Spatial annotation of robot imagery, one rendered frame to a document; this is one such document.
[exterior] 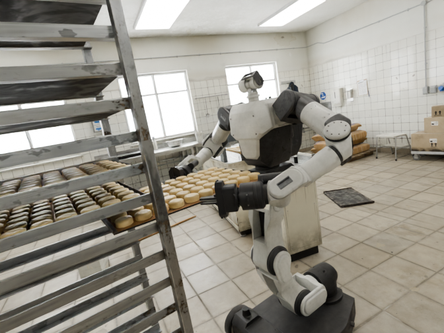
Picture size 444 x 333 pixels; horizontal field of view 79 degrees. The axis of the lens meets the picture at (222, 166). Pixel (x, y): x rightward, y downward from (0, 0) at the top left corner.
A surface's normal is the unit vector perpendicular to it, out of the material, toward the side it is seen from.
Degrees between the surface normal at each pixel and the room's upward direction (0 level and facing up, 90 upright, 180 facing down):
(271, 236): 90
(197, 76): 90
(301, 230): 90
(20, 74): 90
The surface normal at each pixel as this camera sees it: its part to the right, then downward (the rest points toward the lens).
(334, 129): -0.40, -0.61
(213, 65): 0.43, 0.10
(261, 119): -0.19, 0.15
